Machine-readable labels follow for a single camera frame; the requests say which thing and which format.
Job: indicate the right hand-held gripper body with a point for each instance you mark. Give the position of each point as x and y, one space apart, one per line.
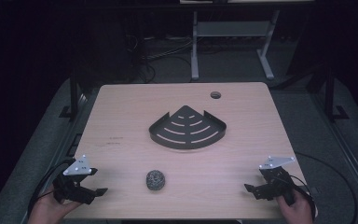
278 180

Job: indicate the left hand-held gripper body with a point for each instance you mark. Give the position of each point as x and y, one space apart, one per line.
74 186

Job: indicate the person's right hand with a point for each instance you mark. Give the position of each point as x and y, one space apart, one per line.
295 208

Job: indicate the person's left hand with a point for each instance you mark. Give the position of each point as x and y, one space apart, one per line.
48 208

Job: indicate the steel wool scouring ball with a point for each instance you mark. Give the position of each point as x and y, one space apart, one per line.
155 180

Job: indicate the black metal corner shelf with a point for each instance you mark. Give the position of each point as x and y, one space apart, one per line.
187 130

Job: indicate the grey metal stand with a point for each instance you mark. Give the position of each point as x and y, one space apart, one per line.
230 29

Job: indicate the aluminium floor rail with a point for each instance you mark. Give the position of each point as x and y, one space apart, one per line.
71 130
345 146

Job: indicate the black frame post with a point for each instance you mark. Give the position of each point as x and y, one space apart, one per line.
73 93
330 93

